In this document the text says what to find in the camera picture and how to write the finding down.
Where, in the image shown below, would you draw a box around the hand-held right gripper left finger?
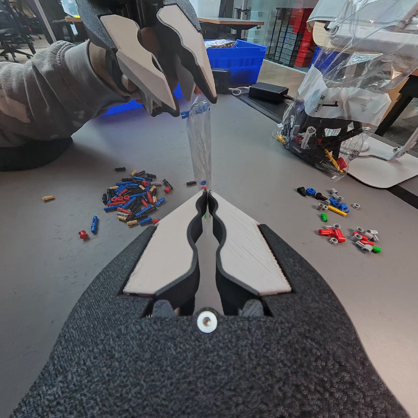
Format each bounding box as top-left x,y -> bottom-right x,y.
123,190 -> 208,315

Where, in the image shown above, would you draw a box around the wooden table with black legs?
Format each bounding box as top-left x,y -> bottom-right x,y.
374,70 -> 418,138

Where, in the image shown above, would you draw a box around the black office chair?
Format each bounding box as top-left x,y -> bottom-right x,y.
0,8 -> 37,63

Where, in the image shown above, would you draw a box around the small clear plastic bag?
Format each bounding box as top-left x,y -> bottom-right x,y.
185,94 -> 213,236

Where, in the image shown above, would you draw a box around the small parts drawer cabinets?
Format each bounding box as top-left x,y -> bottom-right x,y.
270,7 -> 315,68

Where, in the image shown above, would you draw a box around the scatter of mixed toy connectors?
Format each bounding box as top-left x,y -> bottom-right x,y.
297,187 -> 383,255

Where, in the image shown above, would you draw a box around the white book stand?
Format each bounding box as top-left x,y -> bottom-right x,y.
340,20 -> 418,189

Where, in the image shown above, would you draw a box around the black power adapter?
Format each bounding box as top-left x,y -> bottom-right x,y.
248,82 -> 290,105

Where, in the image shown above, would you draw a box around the open instruction booklet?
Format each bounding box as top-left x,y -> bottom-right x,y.
307,0 -> 418,53

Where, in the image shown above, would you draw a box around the black box device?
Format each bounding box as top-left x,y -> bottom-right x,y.
212,69 -> 232,94

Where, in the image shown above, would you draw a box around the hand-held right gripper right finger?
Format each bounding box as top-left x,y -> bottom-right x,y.
209,191 -> 292,315

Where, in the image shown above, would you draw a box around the pile of small toy pins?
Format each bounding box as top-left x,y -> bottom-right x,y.
102,169 -> 174,227

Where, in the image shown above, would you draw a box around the blue plastic bin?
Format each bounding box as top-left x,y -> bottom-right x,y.
99,83 -> 185,119

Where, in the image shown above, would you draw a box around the grey desk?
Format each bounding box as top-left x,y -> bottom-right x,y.
0,88 -> 418,418

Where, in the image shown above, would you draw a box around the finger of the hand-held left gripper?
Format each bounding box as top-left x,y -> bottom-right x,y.
156,5 -> 218,105
99,14 -> 181,117

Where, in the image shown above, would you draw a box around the person's left forearm grey sleeve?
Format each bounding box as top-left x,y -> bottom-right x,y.
0,41 -> 131,148

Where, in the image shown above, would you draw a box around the wooden background table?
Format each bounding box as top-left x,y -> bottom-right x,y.
197,17 -> 265,40

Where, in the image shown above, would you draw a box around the large clear bag of parts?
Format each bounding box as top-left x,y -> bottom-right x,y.
272,64 -> 392,183

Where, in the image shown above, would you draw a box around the person's left hand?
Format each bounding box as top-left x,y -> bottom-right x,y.
89,42 -> 138,97

